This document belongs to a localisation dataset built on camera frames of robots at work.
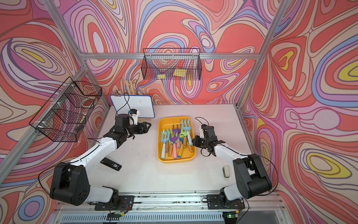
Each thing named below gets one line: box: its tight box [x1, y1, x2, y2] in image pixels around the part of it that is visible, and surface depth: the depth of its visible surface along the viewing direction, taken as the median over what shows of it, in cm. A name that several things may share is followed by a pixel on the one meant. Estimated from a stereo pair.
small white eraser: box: [222, 165, 230, 178], surface depth 84 cm
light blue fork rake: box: [160, 128, 171, 160], surface depth 98 cm
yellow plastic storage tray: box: [157, 116, 197, 164], surface depth 93 cm
